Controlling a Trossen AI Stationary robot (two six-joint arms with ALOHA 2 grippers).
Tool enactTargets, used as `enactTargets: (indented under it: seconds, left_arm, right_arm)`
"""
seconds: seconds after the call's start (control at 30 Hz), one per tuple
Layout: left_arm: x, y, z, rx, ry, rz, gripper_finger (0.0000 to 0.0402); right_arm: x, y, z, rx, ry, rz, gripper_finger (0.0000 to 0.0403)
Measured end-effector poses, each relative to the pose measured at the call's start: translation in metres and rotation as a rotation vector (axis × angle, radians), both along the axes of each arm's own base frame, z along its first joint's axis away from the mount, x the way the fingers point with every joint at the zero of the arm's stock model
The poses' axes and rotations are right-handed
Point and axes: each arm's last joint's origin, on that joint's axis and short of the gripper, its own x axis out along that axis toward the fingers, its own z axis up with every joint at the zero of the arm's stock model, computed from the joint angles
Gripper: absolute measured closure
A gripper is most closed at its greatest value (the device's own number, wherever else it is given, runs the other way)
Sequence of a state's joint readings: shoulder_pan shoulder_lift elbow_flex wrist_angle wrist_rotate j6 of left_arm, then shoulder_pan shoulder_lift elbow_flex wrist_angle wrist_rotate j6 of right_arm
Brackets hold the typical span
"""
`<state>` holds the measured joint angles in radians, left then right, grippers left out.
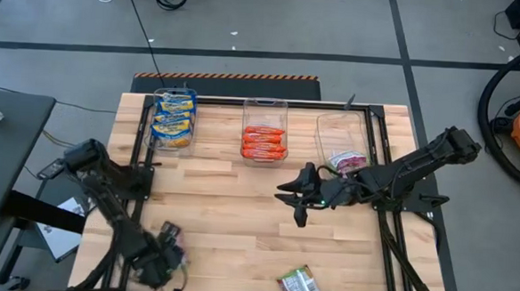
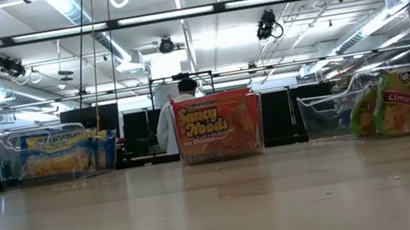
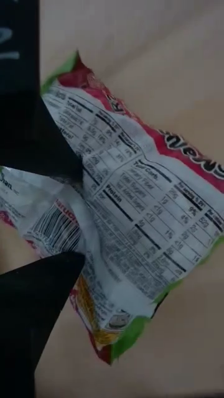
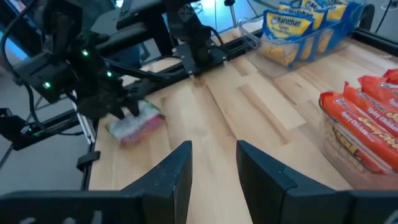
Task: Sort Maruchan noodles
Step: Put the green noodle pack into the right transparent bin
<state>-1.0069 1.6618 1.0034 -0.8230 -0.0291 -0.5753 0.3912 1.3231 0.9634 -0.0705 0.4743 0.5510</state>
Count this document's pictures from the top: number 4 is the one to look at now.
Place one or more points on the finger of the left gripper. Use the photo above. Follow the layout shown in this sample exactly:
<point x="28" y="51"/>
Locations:
<point x="116" y="112"/>
<point x="136" y="91"/>

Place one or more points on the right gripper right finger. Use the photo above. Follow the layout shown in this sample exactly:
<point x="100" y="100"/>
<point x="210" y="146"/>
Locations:
<point x="270" y="196"/>

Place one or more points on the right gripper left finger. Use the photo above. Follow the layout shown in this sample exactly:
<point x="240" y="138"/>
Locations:
<point x="161" y="196"/>

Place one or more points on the orange Saucy Noods ramen pack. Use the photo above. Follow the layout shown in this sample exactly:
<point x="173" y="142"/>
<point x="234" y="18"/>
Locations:
<point x="373" y="105"/>
<point x="392" y="76"/>
<point x="357" y="124"/>

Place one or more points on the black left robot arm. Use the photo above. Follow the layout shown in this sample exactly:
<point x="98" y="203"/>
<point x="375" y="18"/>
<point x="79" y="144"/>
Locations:
<point x="189" y="28"/>

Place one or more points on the clear plastic bin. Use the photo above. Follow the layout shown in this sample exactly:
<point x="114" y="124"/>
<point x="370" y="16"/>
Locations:
<point x="280" y="71"/>
<point x="329" y="155"/>

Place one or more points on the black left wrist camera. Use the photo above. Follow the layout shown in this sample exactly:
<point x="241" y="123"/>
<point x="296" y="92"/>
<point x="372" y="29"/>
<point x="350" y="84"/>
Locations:
<point x="40" y="77"/>

